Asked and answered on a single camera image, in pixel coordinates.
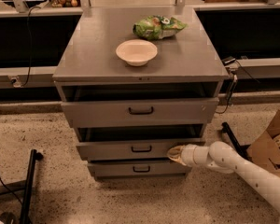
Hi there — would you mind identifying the black stand leg right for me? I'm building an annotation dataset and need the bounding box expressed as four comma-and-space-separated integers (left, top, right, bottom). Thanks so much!
222, 122, 248, 160

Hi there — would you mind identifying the black adapter with cable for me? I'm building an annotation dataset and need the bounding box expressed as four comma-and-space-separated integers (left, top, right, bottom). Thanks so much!
216, 56, 260, 115

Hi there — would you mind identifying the black stand leg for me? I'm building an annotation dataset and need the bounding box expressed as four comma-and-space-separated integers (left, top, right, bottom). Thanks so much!
222, 122, 248, 160
20, 149, 43, 224

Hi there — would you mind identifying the grey drawer cabinet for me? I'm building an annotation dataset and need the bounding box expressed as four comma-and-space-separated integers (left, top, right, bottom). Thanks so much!
51, 6, 231, 180

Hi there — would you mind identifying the black stand leg left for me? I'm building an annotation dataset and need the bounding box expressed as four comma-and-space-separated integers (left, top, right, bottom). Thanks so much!
20, 149, 43, 224

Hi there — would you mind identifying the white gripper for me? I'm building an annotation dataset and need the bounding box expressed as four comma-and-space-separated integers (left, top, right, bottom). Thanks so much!
167, 145, 197, 167

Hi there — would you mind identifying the grey bottom drawer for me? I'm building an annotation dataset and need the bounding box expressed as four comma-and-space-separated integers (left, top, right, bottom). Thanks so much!
88, 159, 190, 179

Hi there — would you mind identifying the black cable on left wall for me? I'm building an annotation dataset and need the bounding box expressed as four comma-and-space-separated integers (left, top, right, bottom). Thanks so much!
10, 5, 42, 88

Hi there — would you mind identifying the grey top drawer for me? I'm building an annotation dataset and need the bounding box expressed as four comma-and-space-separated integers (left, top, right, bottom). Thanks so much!
62, 98, 218, 128

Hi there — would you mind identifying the white bowl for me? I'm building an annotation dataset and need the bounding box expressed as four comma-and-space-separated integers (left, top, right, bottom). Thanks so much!
116, 39, 158, 67

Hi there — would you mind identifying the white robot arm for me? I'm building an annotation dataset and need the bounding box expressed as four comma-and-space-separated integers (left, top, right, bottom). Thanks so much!
167, 141, 280, 224

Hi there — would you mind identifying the black floor cable left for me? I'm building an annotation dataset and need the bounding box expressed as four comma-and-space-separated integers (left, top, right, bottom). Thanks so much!
0, 152, 24, 205

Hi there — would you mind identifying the grey drawer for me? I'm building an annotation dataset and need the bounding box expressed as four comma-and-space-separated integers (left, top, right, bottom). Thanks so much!
88, 159, 190, 179
77, 138, 205, 161
62, 98, 218, 128

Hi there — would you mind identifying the brown cardboard box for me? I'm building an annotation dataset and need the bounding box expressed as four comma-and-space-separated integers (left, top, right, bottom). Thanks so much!
247, 110, 280, 177

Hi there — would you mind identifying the green chip bag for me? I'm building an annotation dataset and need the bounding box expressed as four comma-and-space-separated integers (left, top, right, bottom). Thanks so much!
133, 15, 188, 41

